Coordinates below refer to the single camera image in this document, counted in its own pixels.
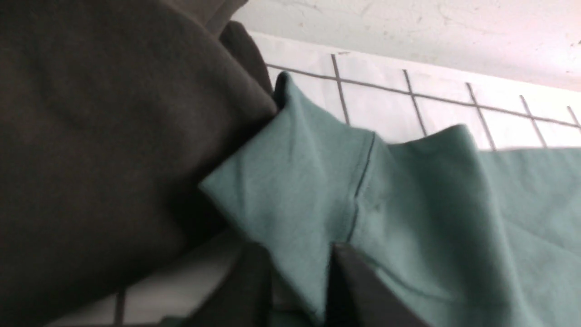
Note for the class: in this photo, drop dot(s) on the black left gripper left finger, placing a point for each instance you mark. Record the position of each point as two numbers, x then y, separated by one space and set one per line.
244 298

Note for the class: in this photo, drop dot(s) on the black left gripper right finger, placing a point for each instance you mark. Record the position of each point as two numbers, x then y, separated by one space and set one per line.
355 296

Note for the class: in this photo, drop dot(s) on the green long sleeve shirt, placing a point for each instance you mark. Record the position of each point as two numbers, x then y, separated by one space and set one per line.
462 237

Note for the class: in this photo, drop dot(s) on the dark olive shirt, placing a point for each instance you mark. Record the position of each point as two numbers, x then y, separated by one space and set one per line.
112 111

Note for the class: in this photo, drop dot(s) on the white grid tablecloth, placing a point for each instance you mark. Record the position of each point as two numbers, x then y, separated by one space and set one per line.
394 98

